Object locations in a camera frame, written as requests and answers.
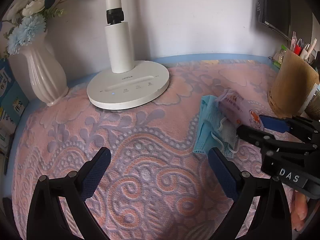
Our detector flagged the pink patterned table cloth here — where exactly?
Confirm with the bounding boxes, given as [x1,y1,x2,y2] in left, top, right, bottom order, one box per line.
[12,60,277,239]

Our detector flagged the white desk lamp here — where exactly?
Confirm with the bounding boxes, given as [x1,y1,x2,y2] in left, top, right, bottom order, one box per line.
[87,0,170,110]

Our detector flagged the pink tissue packet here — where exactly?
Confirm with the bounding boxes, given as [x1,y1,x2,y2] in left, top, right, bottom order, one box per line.
[216,89,264,131]

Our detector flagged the brown pen holder cup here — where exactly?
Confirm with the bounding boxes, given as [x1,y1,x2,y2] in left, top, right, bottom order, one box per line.
[267,51,319,118]

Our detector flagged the right hand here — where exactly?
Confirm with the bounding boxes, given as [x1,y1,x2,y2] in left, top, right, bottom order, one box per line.
[291,191,308,231]

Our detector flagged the clear bag green clips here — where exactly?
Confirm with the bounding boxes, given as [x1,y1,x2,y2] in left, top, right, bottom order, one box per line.
[272,44,287,69]

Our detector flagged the black wall television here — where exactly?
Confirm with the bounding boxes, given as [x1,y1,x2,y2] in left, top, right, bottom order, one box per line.
[257,0,291,40]

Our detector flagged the blue children's book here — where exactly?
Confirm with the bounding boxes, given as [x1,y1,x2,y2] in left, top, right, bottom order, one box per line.
[0,60,30,126]

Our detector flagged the blue white artificial flowers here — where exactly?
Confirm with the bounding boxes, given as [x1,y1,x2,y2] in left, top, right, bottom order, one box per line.
[1,0,68,60]

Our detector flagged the blue disposable face mask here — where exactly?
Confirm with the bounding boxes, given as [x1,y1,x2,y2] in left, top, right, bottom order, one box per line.
[193,95,239,159]

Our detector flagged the white ribbed vase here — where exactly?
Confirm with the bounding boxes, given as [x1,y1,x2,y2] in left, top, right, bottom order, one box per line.
[19,31,69,107]

